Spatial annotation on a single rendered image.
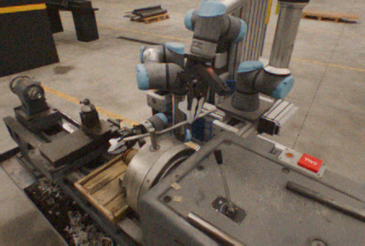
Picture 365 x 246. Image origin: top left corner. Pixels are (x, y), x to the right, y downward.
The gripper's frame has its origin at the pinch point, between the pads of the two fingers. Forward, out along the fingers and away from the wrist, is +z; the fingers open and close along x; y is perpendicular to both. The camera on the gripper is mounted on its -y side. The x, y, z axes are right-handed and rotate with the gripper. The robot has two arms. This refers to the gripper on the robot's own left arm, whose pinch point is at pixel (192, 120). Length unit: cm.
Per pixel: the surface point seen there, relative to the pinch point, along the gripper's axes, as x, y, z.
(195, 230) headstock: 18.0, -19.4, 18.8
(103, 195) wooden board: 0, 38, 52
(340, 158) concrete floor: -245, -39, 63
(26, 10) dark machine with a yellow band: -136, 479, -11
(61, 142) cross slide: 0, 78, 43
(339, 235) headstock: -2.0, -45.8, 12.2
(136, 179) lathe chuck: 9.3, 10.7, 24.6
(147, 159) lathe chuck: 5.2, 10.9, 18.0
